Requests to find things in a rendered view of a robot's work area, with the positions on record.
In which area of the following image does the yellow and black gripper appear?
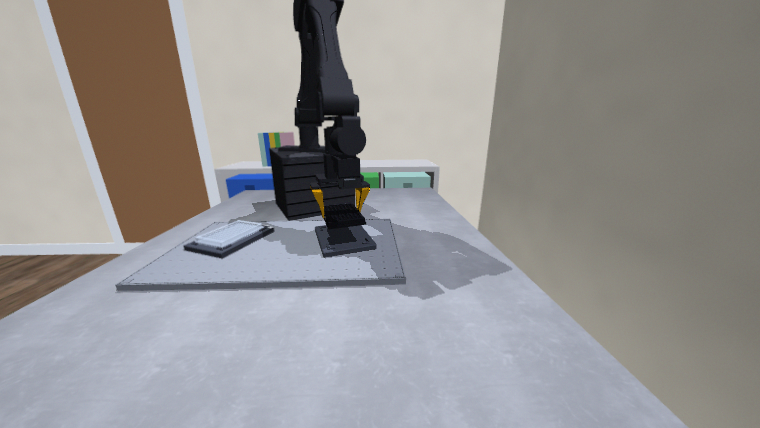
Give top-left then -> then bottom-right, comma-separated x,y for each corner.
310,151 -> 370,219

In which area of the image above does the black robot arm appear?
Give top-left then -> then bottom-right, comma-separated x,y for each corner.
278,0 -> 366,189

